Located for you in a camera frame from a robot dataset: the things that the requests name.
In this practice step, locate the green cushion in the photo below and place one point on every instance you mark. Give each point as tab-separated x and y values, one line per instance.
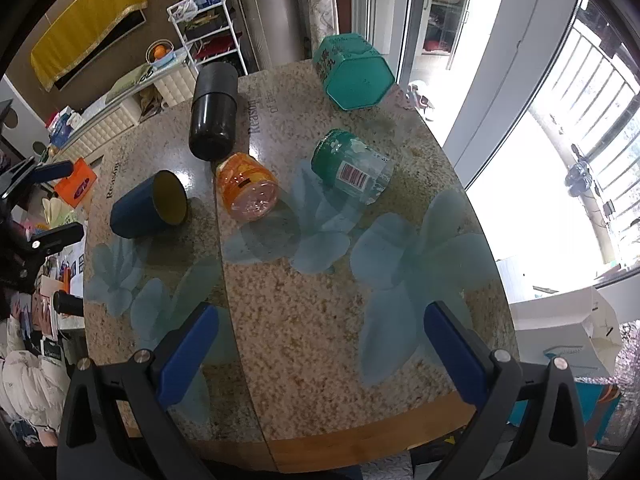
131	81

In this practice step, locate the bowl of fruit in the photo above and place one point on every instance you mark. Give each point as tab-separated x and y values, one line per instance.
161	52

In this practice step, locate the patterned curtain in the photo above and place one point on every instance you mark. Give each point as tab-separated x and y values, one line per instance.
322	5

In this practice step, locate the white cardboard box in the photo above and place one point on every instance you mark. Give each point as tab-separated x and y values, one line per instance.
560	320

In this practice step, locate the yellow cloth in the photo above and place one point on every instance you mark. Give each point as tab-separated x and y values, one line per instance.
85	25

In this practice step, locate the dark shoes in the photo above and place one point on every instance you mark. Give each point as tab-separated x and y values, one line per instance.
577	172

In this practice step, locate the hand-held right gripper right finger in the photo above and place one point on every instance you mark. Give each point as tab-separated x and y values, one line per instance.
457	355

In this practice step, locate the green clear plastic jar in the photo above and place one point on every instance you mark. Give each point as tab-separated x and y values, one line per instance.
352	167

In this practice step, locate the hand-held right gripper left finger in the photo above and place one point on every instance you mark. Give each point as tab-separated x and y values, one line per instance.
192	355

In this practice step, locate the white tufted bench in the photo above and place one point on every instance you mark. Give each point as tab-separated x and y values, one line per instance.
125	115

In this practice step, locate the orange packet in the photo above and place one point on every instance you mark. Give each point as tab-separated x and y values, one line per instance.
75	182

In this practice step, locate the teal hexagonal tin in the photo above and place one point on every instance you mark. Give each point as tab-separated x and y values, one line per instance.
352	72

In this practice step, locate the orange plastic jar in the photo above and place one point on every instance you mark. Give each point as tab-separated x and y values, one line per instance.
247	187

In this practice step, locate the dark blue cup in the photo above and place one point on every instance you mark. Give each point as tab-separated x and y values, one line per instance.
142	207

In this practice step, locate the white padded jacket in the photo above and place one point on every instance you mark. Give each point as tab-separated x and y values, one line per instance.
30	385

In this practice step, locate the black cylindrical cup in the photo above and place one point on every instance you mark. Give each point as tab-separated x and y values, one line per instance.
212	110

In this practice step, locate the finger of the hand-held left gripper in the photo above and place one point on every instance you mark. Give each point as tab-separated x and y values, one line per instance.
55	239
52	170

